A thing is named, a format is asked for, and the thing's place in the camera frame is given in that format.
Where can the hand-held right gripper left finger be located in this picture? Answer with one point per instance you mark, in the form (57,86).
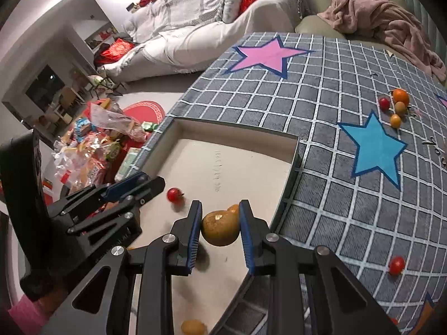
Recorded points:
(195,237)

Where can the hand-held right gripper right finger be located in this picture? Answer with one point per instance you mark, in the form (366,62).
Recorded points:
(246,237)

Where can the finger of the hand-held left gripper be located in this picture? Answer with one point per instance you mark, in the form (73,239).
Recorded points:
(127,182)
(104,221)

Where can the tan round longan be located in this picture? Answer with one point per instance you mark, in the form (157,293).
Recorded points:
(220,230)
(192,327)

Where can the amber cherry tomato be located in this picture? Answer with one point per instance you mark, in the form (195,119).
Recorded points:
(234,210)

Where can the green box with white inside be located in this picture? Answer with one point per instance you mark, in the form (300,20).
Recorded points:
(227,157)

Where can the pile of snack bags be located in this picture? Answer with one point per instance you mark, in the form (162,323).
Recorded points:
(97,139)

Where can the red floor mat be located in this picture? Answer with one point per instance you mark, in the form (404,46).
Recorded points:
(150,110)

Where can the wooden chair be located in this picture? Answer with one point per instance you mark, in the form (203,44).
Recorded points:
(71,101)

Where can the dark screen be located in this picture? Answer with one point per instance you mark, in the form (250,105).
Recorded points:
(45,83)

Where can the red embroidered pillow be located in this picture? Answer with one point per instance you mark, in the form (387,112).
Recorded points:
(117,50)

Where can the small red cushion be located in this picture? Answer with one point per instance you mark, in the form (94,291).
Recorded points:
(145,1)

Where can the white sofa with cushions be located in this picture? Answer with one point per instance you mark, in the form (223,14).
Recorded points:
(195,14)

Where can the grey checked star tablecloth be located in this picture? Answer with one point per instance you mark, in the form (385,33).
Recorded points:
(331,76)

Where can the small yellow cherry tomato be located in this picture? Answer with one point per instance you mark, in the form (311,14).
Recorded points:
(395,120)

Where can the small red cherry tomato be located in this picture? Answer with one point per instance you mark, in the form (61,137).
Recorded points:
(384,103)

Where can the small tan longan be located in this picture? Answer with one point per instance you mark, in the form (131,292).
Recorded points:
(400,108)

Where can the orange tangerine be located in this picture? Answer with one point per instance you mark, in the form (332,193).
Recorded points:
(400,96)

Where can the pink blanket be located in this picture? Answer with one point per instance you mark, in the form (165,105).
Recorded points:
(377,14)

